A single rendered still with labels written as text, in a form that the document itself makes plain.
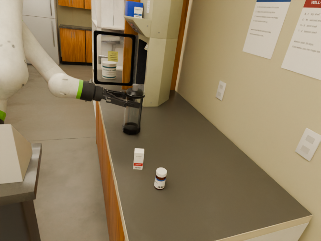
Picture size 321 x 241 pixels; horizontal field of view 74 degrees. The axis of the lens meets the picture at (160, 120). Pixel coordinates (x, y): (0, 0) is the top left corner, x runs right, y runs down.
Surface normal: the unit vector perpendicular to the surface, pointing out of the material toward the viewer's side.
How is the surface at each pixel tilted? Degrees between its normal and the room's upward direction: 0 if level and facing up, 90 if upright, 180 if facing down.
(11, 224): 90
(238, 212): 0
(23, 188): 0
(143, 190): 0
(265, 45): 90
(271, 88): 90
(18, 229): 90
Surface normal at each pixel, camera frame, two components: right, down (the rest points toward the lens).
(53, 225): 0.12, -0.89
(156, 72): 0.32, 0.46
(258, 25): -0.94, 0.04
